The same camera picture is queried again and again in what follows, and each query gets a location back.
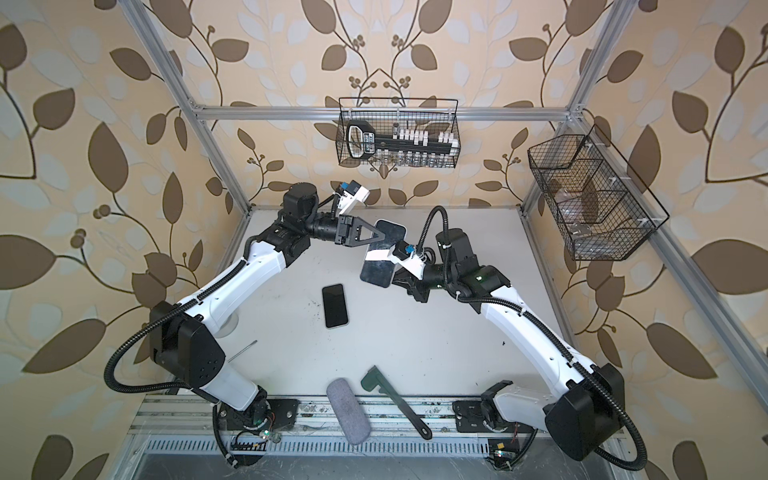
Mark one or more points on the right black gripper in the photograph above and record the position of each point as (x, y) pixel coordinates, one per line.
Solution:
(412, 283)

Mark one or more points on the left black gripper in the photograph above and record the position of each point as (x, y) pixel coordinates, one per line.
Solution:
(344, 229)

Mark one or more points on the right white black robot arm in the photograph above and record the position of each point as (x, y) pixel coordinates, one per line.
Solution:
(584, 411)

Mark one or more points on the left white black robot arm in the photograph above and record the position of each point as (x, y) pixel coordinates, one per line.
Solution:
(182, 336)

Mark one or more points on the grey felt glasses case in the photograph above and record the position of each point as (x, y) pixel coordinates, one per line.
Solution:
(350, 414)

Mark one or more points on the middle black smartphone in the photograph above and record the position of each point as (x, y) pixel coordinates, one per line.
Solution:
(378, 268)

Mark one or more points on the black smartphone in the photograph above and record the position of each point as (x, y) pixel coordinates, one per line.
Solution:
(378, 268)
(334, 305)

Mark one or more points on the left black smartphone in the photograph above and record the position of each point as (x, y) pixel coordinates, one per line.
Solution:
(334, 305)

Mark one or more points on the black socket tool set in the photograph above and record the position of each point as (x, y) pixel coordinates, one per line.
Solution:
(363, 141)

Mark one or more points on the green pipe wrench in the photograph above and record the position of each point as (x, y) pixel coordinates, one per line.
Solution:
(374, 378)

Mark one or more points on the white tape roll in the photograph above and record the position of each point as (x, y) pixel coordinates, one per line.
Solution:
(229, 326)

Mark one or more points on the back black wire basket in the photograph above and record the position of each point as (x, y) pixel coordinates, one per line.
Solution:
(431, 113)

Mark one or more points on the black wire basket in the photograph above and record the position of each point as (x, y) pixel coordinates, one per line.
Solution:
(431, 113)
(603, 208)

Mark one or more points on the black handled screwdriver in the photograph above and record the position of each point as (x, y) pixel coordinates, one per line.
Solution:
(242, 351)

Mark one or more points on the right black wire basket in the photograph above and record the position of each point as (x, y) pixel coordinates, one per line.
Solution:
(603, 208)

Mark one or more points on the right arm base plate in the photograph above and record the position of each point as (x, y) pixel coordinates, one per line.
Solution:
(481, 416)

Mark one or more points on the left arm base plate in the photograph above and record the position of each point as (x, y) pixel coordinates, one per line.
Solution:
(242, 437)

